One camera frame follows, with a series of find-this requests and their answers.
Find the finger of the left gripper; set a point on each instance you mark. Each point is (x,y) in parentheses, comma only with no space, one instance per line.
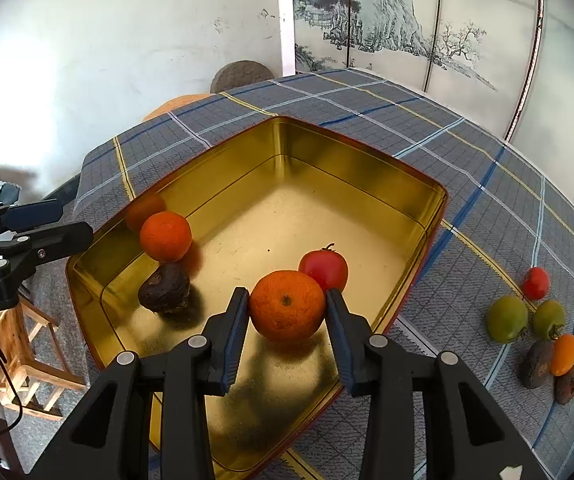
(21,218)
(20,256)

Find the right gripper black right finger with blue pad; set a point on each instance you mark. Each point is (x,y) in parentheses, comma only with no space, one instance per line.
(467,434)

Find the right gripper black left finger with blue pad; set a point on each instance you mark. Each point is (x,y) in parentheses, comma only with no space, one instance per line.
(107,435)

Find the dark reddish brown passion fruit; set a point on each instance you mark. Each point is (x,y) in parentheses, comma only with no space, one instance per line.
(564,387)

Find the textured orange mandarin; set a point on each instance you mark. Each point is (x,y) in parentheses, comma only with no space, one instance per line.
(287,306)

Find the red tomato with stem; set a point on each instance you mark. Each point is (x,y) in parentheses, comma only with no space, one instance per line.
(327,267)

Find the wooden stool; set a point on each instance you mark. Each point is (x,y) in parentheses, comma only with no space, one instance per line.
(28,384)

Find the large green tomato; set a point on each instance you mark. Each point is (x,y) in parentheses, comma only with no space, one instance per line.
(506,319)

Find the orange mandarin in tin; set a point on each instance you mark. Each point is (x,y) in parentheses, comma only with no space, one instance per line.
(165,236)

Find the dark wrinkled fruit in tin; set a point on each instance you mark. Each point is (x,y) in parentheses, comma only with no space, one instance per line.
(166,291)

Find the smooth orange fruit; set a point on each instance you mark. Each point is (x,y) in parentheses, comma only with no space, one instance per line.
(563,355)

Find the small red tomato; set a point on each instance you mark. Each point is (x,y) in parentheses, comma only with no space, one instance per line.
(536,284)

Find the orange round stool seat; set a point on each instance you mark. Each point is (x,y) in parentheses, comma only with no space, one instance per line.
(178,102)

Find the gold toffee tin red outside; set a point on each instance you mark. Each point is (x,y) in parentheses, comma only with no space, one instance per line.
(257,203)

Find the round brown woven cushion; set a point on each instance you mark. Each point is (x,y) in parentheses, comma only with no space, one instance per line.
(239,74)

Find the painted landscape folding screen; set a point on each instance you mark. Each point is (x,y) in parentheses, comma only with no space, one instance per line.
(508,65)

